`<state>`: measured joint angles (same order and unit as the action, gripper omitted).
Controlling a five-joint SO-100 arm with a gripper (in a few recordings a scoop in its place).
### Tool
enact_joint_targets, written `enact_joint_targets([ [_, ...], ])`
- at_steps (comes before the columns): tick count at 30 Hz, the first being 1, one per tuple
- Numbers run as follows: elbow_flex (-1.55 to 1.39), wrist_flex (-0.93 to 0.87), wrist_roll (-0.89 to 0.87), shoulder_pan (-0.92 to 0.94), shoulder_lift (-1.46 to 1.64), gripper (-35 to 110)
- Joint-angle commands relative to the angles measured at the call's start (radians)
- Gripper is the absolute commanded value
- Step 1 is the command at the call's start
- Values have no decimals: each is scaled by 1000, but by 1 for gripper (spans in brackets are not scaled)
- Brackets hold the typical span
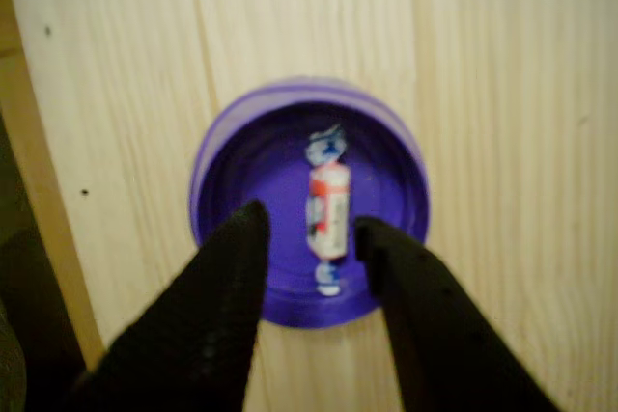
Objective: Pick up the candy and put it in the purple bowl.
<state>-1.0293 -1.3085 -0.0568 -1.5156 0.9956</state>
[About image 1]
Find black slim gripper right finger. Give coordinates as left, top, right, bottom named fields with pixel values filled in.
left=354, top=216, right=566, bottom=412

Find black textured gripper left finger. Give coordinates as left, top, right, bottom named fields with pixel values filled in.
left=62, top=199, right=271, bottom=412

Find red white blue candy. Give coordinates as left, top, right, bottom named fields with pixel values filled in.
left=302, top=124, right=352, bottom=297

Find purple plastic bowl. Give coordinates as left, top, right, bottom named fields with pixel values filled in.
left=187, top=74, right=431, bottom=331

